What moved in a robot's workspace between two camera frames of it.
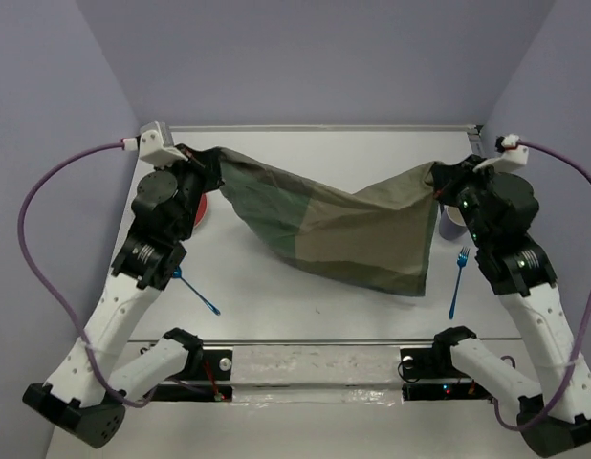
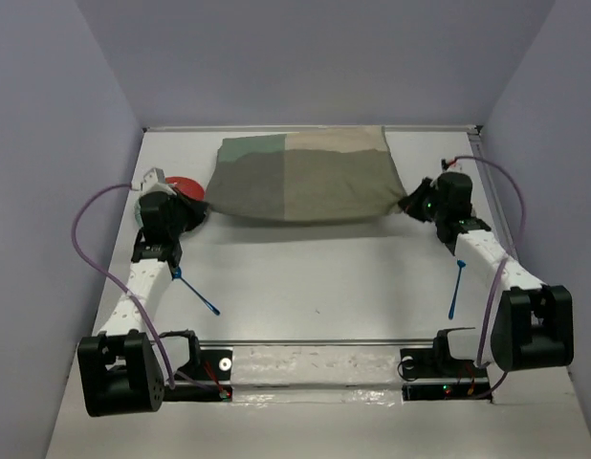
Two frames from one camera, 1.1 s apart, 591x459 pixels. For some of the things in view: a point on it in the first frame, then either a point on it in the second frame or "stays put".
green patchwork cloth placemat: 382,237 → 330,174
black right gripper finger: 439,174 → 411,204
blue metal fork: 461,260 stays put
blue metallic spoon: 177,274 stays put
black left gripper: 207,163 → 195,208
